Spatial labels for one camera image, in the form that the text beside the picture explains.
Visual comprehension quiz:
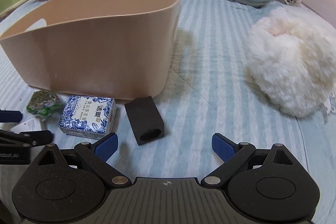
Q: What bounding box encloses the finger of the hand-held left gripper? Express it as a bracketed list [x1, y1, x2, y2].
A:
[0, 110, 24, 124]
[0, 129, 54, 148]

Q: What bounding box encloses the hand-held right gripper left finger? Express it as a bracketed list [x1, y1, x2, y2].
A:
[37, 132, 131, 189]

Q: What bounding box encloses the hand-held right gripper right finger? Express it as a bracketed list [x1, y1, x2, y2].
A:
[201, 133, 296, 189]

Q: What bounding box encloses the green snack packet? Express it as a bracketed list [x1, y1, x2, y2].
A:
[25, 91, 63, 120]

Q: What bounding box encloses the black foam block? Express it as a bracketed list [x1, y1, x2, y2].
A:
[124, 95, 165, 146]

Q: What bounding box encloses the white paper card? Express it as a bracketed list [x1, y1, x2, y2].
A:
[10, 119, 43, 136]

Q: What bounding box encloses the white fluffy plush cushion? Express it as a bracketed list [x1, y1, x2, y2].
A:
[244, 7, 336, 118]

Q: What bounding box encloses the beige plastic storage bin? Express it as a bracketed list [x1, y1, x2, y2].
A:
[0, 0, 185, 100]

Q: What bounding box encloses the striped light blue bedsheet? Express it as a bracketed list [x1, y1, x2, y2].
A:
[0, 0, 336, 203]

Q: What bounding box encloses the blue white tissue pack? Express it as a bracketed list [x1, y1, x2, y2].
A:
[58, 95, 117, 140]

